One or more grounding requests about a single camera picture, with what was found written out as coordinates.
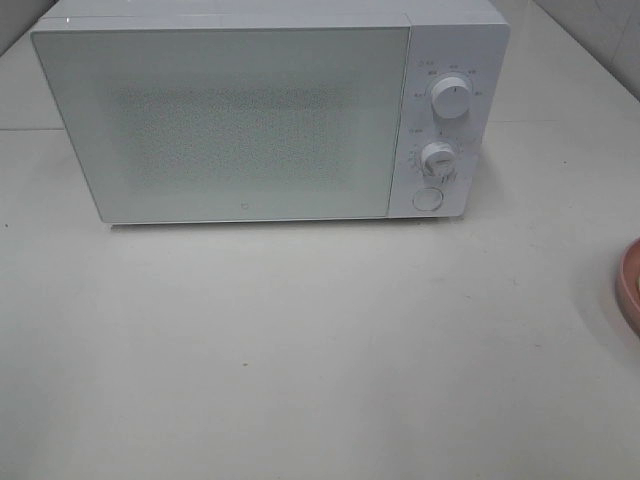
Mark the upper white power knob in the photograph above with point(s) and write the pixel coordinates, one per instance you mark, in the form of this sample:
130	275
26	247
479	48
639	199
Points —
450	95

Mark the white microwave door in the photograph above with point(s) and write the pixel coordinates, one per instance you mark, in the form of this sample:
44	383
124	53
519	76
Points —
196	126

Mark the white timer knob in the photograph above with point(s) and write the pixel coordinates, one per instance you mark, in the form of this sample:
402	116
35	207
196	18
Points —
437	159

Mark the white microwave oven body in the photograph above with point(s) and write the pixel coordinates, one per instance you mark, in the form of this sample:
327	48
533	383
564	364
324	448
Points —
467	37

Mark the pink plate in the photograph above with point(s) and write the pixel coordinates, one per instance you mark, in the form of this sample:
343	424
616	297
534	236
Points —
625	285

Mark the round white door button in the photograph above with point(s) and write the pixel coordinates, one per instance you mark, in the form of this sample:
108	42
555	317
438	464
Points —
428	199

